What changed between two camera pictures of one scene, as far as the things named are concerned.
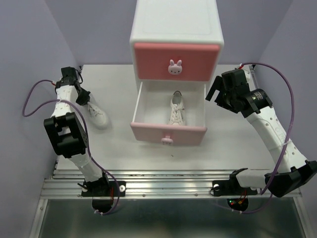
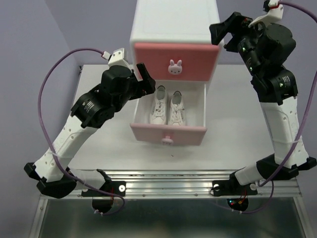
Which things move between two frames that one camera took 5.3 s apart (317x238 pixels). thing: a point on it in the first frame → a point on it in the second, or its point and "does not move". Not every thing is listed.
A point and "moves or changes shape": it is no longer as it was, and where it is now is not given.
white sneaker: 177,109 does not move
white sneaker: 99,118 moves or changes shape
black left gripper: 85,97 → 147,86
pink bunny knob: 167,140 does not move
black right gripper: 219,84 → 236,23
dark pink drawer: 199,62 does not move
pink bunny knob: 175,69 does not move
